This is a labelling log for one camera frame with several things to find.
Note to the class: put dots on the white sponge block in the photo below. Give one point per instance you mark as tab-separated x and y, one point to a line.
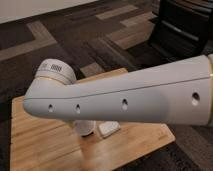
108	128

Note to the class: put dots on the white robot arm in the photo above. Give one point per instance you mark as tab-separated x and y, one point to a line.
180	92

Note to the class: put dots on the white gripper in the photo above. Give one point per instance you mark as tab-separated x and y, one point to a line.
74	124

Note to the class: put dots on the black cabinet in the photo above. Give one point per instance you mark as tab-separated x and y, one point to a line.
183	28

